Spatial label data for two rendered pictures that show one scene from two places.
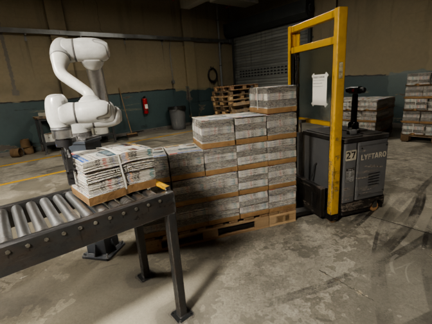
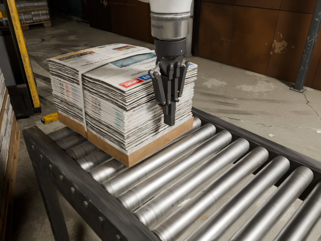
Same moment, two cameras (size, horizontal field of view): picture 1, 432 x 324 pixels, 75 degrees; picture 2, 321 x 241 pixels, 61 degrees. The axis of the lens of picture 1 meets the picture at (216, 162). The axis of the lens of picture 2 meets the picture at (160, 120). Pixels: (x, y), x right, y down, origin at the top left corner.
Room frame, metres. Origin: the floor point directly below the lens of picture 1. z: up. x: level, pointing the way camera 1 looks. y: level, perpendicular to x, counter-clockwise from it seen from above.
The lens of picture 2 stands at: (1.46, 1.40, 1.29)
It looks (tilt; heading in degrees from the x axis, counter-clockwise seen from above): 30 degrees down; 264
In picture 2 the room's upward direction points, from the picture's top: straight up
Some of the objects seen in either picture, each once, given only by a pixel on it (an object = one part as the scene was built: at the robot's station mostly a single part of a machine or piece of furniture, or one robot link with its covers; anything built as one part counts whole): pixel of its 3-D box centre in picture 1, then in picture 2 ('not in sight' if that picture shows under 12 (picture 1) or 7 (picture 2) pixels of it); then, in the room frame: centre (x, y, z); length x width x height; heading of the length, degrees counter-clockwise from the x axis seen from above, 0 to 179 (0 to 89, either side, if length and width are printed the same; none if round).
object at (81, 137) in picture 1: (80, 135); not in sight; (2.18, 1.04, 1.03); 0.22 x 0.18 x 0.06; 165
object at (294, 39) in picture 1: (293, 114); not in sight; (3.06, -0.88, 0.97); 0.09 x 0.09 x 1.75; 16
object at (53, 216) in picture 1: (51, 213); (199, 177); (1.29, 0.83, 0.77); 0.47 x 0.05 x 0.05; 38
